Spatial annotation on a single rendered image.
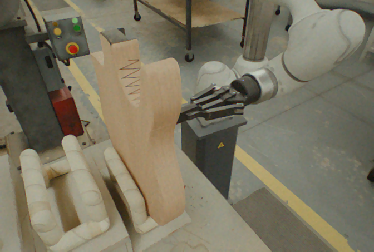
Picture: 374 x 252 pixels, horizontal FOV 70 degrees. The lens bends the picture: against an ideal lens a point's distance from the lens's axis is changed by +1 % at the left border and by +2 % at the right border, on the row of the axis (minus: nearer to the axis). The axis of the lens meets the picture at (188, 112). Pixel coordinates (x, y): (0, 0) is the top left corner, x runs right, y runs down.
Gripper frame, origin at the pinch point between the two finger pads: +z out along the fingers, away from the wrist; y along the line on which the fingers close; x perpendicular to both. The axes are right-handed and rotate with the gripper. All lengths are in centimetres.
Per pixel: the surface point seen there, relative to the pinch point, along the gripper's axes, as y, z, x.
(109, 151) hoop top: 7.9, 16.8, -10.0
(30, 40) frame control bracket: 105, 23, -15
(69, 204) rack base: 0.3, 28.8, -12.9
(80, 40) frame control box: 96, 2, -15
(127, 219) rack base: -4.8, 18.6, -20.8
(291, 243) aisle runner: -10, -66, -114
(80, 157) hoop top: 1.3, 23.6, -2.1
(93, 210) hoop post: -9.5, 25.0, -5.3
